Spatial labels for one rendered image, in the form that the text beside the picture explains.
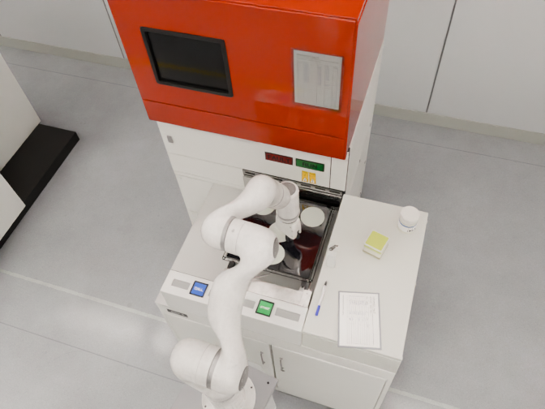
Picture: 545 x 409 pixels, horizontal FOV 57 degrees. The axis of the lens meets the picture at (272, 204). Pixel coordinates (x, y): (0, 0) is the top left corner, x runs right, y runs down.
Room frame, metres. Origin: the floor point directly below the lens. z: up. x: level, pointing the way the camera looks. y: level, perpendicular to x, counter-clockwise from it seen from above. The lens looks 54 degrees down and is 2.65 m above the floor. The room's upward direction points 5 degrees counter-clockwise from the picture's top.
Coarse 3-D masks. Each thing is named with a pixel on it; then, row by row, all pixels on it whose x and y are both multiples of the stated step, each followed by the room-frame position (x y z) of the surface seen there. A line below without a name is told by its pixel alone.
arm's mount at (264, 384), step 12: (252, 372) 0.57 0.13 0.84; (264, 372) 0.56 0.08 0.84; (264, 384) 0.52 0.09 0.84; (276, 384) 0.52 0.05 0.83; (180, 396) 0.51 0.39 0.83; (192, 396) 0.51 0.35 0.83; (264, 396) 0.48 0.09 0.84; (180, 408) 0.47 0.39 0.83; (192, 408) 0.47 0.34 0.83; (264, 408) 0.44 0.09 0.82
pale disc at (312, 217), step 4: (308, 208) 1.22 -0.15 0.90; (312, 208) 1.22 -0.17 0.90; (316, 208) 1.21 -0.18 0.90; (304, 212) 1.20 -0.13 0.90; (308, 212) 1.20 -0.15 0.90; (312, 212) 1.19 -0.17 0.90; (316, 212) 1.19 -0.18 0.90; (320, 212) 1.19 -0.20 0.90; (304, 216) 1.18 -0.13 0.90; (308, 216) 1.18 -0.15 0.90; (312, 216) 1.17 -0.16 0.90; (316, 216) 1.17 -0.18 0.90; (320, 216) 1.17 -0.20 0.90; (304, 220) 1.16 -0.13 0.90; (308, 220) 1.16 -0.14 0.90; (312, 220) 1.15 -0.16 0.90; (316, 220) 1.15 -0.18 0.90; (320, 220) 1.15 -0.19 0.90; (308, 224) 1.14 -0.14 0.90; (312, 224) 1.13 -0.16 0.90; (316, 224) 1.13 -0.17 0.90
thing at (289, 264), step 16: (304, 208) 1.22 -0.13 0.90; (320, 208) 1.21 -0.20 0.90; (304, 224) 1.14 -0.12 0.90; (320, 224) 1.13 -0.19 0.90; (304, 240) 1.06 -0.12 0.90; (320, 240) 1.05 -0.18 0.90; (288, 256) 0.99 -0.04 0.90; (304, 256) 0.98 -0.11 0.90; (288, 272) 0.92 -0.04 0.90; (304, 272) 0.92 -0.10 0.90
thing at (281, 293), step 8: (256, 280) 0.91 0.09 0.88; (256, 288) 0.88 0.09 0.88; (264, 288) 0.87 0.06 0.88; (272, 288) 0.87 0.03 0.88; (280, 288) 0.87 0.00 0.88; (288, 288) 0.86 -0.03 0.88; (272, 296) 0.84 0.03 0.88; (280, 296) 0.83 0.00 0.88; (288, 296) 0.83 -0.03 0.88; (296, 296) 0.83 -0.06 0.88
